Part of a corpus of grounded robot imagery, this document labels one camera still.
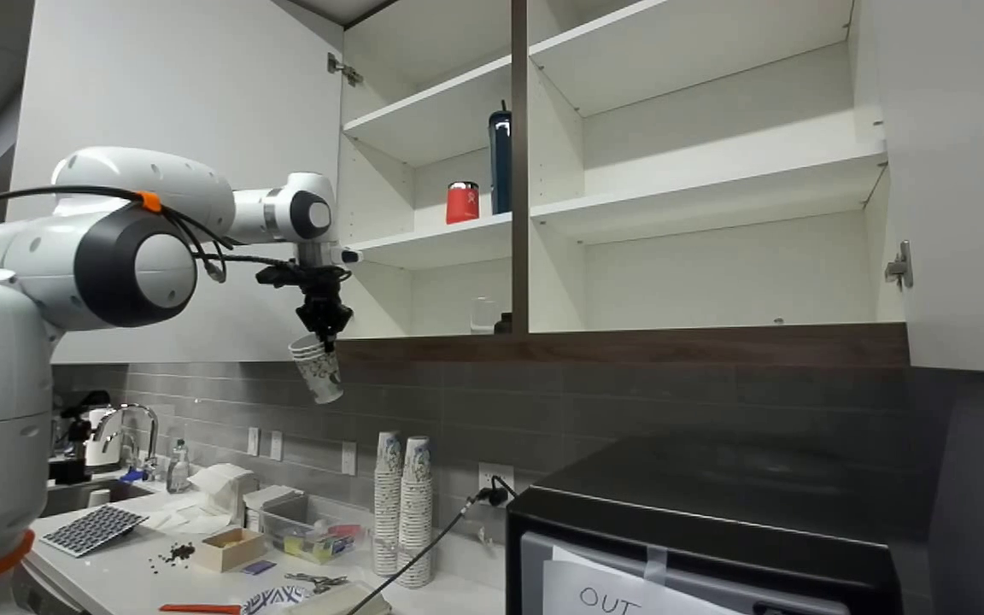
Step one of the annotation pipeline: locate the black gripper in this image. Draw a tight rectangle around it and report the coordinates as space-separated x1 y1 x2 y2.
282 264 360 355

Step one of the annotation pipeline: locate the stack of patterned cups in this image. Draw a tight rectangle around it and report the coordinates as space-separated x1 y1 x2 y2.
397 432 440 591
368 427 406 579

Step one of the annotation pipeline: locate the white cabinet door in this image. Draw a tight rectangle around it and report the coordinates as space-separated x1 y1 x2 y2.
7 0 347 369
850 0 984 378

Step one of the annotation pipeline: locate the white crumpled paper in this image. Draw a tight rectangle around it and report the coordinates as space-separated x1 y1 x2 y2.
184 460 258 520

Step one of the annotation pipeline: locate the red cup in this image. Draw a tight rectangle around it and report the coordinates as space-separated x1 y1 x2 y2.
444 176 481 227

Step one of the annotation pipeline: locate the clear plastic container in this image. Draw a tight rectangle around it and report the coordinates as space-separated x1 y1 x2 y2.
239 483 366 568

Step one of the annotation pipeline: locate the clear water bottle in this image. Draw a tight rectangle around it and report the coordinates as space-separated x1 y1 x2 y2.
163 438 196 494

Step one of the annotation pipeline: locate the small cardboard box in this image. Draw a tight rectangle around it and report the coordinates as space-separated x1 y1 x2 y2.
190 522 268 578

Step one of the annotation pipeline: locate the silver coffee machine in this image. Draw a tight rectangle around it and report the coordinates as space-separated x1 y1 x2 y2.
52 388 159 487

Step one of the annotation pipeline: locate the dark blue tumbler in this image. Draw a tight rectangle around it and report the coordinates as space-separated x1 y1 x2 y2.
486 94 516 218

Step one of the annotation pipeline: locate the metal door hinge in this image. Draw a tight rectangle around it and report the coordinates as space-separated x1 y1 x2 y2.
881 239 918 291
325 46 366 87

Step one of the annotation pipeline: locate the grey keyboard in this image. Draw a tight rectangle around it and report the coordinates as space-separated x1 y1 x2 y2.
37 503 152 565

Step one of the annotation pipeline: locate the white paper sign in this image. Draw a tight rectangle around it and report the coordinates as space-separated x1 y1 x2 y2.
540 541 748 615

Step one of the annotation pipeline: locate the black microwave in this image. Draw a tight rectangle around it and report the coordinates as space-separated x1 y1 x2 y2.
503 427 942 615

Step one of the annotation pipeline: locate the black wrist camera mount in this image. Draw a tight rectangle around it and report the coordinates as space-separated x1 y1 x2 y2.
253 258 313 294

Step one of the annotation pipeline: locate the black cable conduit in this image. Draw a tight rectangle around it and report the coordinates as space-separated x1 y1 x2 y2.
0 182 290 286

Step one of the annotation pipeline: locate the black power cable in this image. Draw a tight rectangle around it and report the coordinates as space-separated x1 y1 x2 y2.
338 473 519 615

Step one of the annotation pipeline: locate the grey cabinet divider post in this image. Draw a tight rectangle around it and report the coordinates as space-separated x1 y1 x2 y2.
506 0 537 339

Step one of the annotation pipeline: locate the white open wall cabinet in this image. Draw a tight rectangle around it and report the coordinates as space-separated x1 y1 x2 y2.
336 0 894 341

